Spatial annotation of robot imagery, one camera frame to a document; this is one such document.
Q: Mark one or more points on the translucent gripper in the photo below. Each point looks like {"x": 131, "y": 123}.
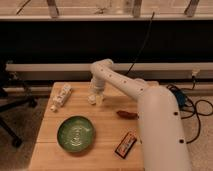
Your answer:
{"x": 95, "y": 91}

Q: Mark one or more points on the white plastic bottle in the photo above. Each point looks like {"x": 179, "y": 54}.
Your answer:
{"x": 60, "y": 99}

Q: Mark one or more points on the green ceramic bowl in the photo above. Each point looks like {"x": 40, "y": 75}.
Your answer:
{"x": 76, "y": 134}

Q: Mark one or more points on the dark candy bar packet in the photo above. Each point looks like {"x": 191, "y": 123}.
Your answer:
{"x": 126, "y": 145}

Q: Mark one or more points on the brown sausage toy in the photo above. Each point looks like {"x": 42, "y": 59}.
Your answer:
{"x": 127, "y": 115}

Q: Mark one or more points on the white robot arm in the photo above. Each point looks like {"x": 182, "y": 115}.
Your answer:
{"x": 161, "y": 131}

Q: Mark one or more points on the white baseboard rail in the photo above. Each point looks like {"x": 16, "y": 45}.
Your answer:
{"x": 148, "y": 71}

